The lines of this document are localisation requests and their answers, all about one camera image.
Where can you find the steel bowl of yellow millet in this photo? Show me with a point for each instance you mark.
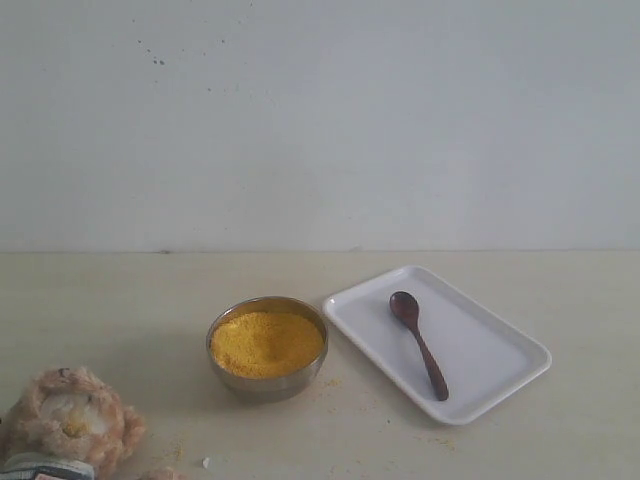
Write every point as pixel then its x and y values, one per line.
pixel 268 348

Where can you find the brown wooden spoon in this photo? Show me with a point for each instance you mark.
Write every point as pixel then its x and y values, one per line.
pixel 405 308

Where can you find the tan teddy bear striped sweater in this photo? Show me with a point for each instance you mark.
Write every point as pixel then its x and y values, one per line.
pixel 68 424

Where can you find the white plastic tray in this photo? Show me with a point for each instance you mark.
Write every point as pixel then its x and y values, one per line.
pixel 483 358

